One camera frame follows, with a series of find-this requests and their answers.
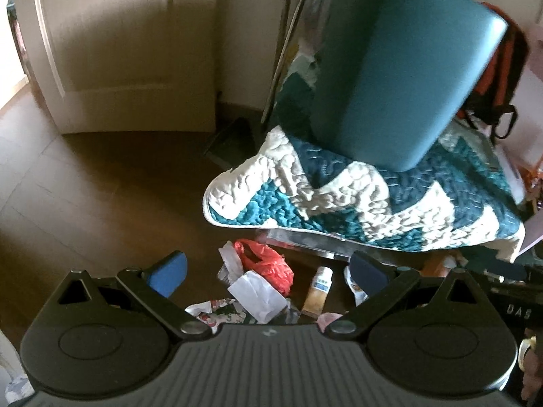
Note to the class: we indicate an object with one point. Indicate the metal bed frame rail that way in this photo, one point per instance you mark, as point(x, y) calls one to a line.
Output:
point(324, 246)

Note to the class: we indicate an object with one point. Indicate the teal plastic trash bin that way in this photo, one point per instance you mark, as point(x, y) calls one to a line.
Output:
point(393, 74)

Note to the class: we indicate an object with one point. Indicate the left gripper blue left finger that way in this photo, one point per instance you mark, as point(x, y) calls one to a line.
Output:
point(168, 274)

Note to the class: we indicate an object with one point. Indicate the red plastic bag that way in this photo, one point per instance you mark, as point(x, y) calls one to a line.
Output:
point(266, 262)

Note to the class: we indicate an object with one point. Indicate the white paper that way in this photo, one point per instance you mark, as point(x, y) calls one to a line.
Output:
point(258, 297)

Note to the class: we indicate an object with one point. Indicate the beige wooden door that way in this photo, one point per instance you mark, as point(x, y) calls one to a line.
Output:
point(123, 65)

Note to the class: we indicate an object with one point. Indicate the teal white chevron quilt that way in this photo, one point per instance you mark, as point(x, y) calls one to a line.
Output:
point(456, 196)

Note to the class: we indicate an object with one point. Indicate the orange black backpack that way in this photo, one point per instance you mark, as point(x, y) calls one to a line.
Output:
point(490, 99)

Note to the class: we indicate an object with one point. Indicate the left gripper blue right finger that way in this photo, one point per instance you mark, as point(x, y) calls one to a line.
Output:
point(369, 274)

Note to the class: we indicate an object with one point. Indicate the christmas print paper bag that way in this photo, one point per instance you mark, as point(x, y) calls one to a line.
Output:
point(221, 311)

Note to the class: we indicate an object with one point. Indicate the small white yellow bottle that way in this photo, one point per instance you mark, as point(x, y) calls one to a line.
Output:
point(317, 293)

